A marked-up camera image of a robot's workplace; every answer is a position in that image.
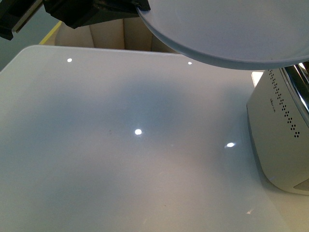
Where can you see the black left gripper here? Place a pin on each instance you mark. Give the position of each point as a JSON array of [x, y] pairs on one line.
[[14, 14]]

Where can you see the grey-blue round plate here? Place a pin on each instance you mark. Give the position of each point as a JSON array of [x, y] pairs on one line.
[[234, 34]]

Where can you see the white chrome toaster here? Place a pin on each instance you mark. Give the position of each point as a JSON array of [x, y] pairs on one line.
[[278, 114]]

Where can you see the beige chair on left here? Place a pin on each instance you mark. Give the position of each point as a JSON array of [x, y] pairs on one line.
[[123, 34]]

